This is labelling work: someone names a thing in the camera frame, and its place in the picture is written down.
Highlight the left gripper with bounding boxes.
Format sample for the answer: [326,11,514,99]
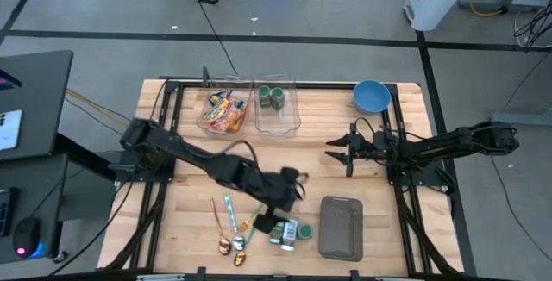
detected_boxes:
[253,166,308,234]

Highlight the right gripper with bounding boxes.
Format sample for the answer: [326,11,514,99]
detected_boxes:
[324,122,383,178]

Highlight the gold fork green handle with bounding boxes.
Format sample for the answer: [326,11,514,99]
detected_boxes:
[237,204,264,234]

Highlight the silver spoon blue handle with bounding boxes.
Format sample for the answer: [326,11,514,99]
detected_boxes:
[223,193,247,253]

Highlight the gold spoon green handle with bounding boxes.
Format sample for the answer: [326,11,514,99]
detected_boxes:
[232,228,259,268]

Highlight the clear plastic bin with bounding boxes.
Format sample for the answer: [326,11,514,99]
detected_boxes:
[196,78,254,138]
[253,72,302,138]

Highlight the orange snack packet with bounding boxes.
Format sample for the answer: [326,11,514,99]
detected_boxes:
[228,108,248,134]

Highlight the red snack packet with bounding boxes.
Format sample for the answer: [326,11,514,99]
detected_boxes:
[210,102,247,134]

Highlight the blue yellow snack packet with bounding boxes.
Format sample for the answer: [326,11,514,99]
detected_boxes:
[208,90,234,106]

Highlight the blue bowl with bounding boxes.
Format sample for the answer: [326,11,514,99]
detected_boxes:
[352,79,392,115]

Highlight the grey tray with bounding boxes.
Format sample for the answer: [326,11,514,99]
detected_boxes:
[318,195,364,263]

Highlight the rose gold spoon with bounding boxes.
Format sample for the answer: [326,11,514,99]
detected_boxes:
[209,197,233,256]

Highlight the white appliance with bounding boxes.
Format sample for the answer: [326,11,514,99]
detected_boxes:
[403,0,471,32]

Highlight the grey metal desk foot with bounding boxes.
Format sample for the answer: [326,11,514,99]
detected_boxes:
[489,112,552,127]

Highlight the dark grey desk surface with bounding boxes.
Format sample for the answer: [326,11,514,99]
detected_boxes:
[0,153,116,265]

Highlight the black computer mouse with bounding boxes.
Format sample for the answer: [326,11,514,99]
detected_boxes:
[12,216,42,259]

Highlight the black desk surface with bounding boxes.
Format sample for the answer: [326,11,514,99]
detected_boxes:
[0,50,74,161]

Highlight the black keyboard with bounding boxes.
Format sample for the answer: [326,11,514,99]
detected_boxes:
[0,187,19,238]

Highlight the white smartphone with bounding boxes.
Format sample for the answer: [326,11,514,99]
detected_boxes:
[0,109,23,152]

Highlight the dark tablet screen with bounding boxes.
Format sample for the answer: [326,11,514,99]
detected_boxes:
[0,68,22,91]

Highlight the black aluminium table frame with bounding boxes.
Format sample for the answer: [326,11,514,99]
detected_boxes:
[98,76,465,276]

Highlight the yellow cable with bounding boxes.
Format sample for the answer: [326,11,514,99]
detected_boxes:
[468,0,505,18]

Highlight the black cable bundle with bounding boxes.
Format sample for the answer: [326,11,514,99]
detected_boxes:
[513,0,552,52]

